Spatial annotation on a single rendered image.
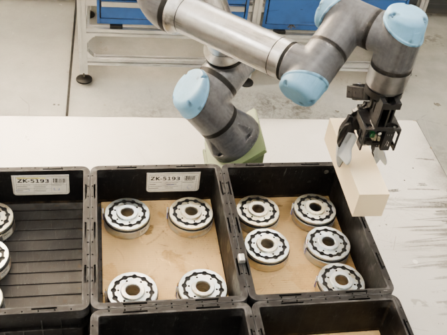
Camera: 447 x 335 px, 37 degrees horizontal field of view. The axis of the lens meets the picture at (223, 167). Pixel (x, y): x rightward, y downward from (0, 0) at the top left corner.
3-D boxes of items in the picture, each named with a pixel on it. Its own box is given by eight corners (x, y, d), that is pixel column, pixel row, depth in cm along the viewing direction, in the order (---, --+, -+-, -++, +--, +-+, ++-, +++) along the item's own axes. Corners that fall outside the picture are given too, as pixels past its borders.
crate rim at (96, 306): (90, 173, 153) (90, 165, 152) (219, 171, 159) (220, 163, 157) (90, 318, 124) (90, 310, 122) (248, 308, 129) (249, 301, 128)
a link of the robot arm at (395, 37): (394, -6, 118) (439, 12, 114) (378, 48, 125) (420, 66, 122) (374, 8, 113) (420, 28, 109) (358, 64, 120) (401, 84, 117)
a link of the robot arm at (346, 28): (299, 24, 118) (353, 49, 114) (333, -22, 121) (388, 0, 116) (304, 49, 125) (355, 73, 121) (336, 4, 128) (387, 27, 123)
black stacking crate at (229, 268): (92, 203, 159) (90, 167, 152) (214, 200, 165) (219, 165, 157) (92, 346, 130) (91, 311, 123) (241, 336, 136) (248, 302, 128)
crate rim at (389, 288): (219, 171, 159) (220, 163, 157) (339, 168, 164) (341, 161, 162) (248, 308, 129) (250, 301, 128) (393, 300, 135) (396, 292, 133)
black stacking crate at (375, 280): (215, 200, 165) (221, 165, 157) (330, 197, 170) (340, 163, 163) (243, 336, 136) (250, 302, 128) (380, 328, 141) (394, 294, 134)
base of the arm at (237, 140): (209, 138, 191) (189, 117, 185) (253, 109, 187) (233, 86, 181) (218, 172, 179) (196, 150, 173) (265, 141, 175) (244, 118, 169)
